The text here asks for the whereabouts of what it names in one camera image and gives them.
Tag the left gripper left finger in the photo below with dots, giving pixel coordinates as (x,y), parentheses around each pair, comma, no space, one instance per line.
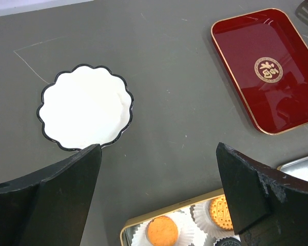
(50,206)

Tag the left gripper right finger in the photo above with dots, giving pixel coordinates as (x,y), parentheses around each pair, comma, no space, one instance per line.
(267,206)

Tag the orange cookie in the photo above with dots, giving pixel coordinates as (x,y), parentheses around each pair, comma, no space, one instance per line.
(219,213)
(162,231)

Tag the black sandwich cookie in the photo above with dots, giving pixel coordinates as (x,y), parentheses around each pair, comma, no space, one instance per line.
(228,241)

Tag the orange cookie top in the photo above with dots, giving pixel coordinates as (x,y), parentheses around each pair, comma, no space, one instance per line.
(162,231)

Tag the white scalloped dish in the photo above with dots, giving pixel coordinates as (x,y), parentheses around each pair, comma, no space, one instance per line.
(87,105)

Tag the silver tin lid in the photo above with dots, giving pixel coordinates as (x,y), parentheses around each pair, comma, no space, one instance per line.
(297,168)

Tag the white paper cup top-right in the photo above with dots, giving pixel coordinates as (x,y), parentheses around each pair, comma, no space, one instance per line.
(204,222)

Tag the white paper cup bottom-right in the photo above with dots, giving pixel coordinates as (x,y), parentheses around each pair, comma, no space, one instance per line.
(211,241)

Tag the gold cookie tin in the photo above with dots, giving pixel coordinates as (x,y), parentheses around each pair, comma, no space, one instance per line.
(186,206)

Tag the white paper cup top-left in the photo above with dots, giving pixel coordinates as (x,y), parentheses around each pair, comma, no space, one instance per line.
(189,233)

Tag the red lacquer tray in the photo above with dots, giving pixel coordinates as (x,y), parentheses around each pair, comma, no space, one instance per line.
(267,61)

